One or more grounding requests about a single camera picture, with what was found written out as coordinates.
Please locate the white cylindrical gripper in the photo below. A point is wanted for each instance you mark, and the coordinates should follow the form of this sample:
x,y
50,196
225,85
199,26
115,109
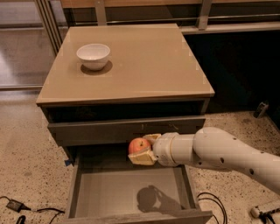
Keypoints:
x,y
163,150

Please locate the red apple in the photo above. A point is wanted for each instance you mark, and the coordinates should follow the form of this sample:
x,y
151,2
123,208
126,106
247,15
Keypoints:
x,y
138,144

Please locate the black power adapter with cable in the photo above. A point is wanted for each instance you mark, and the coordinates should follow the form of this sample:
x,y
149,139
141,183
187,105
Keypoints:
x,y
18,206

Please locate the blue tape piece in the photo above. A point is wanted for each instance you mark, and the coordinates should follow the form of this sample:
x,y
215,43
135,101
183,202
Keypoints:
x,y
67,162

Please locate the open grey middle drawer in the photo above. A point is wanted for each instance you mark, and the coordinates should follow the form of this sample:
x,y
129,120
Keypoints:
x,y
108,189

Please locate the white power strip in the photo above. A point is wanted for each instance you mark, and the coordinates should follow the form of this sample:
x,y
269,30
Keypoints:
x,y
264,211

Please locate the metal window railing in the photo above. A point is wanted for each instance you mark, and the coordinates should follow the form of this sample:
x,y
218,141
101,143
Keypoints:
x,y
191,16

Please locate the small dark floor object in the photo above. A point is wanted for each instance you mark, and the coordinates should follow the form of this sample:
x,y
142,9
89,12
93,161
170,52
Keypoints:
x,y
261,109

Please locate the grey wooden drawer cabinet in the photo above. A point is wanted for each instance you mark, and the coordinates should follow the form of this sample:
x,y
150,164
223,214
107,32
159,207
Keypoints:
x,y
151,73

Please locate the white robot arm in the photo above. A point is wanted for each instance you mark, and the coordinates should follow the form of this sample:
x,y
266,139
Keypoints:
x,y
209,148

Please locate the white ceramic bowl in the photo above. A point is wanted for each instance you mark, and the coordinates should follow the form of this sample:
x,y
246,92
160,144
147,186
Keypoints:
x,y
94,56

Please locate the closed grey top drawer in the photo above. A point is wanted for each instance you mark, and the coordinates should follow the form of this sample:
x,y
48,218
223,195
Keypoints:
x,y
121,131

